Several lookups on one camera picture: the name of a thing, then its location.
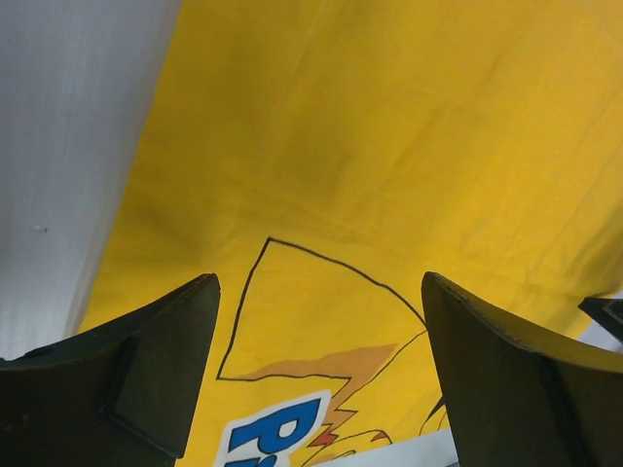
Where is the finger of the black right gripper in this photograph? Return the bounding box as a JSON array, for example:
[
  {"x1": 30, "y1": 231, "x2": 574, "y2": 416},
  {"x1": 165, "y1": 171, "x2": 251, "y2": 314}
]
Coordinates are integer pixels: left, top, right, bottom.
[{"x1": 578, "y1": 297, "x2": 623, "y2": 341}]

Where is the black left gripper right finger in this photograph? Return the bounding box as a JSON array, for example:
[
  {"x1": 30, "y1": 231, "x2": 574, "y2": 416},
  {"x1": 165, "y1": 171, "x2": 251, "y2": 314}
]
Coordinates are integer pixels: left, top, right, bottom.
[{"x1": 421, "y1": 272, "x2": 622, "y2": 466}]

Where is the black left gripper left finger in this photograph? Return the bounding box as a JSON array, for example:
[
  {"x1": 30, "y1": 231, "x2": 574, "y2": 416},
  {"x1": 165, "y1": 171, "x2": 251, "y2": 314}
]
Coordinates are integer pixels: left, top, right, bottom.
[{"x1": 1, "y1": 274, "x2": 220, "y2": 466}]

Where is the yellow cartoon placemat cloth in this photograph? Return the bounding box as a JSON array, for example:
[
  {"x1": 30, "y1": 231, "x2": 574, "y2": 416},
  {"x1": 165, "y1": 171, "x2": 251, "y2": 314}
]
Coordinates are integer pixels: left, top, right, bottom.
[{"x1": 83, "y1": 1, "x2": 622, "y2": 466}]

